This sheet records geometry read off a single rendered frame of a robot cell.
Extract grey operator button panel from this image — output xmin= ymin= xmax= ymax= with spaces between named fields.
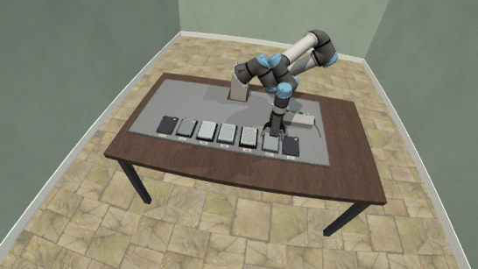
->
xmin=283 ymin=110 xmax=315 ymax=129

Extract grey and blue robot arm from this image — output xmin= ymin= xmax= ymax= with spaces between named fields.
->
xmin=235 ymin=30 xmax=338 ymax=138

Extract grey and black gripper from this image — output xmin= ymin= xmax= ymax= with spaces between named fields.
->
xmin=260 ymin=110 xmax=285 ymax=141

